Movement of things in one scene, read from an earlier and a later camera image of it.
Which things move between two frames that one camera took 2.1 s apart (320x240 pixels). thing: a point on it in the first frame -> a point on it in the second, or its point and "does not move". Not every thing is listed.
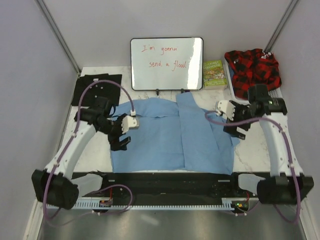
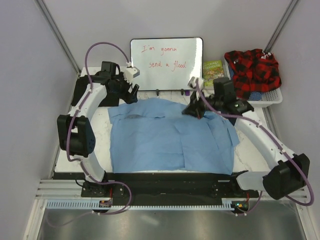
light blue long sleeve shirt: [174, 135] does not move
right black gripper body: [241, 112] -> [199, 104]
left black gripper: [114, 143] -> [128, 97]
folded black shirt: [108, 90] does not move
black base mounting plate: [169, 186] does not move
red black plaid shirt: [252, 67] does not move
